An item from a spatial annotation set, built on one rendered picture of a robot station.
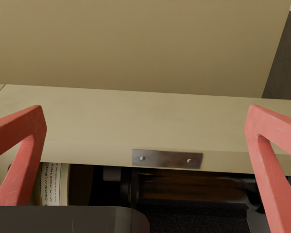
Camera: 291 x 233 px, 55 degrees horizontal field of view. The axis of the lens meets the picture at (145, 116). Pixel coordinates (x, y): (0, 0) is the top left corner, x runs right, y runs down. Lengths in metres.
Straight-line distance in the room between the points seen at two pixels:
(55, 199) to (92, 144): 0.13
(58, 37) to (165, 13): 0.26
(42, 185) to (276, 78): 0.52
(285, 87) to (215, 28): 0.20
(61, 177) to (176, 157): 0.16
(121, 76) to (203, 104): 0.40
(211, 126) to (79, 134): 0.14
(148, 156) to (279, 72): 0.46
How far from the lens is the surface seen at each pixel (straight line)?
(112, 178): 0.45
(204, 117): 0.33
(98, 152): 0.29
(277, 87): 0.68
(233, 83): 0.75
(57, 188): 0.39
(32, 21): 0.72
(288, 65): 0.65
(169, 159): 0.29
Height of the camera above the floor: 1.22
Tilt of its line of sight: level
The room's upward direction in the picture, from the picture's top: 87 degrees counter-clockwise
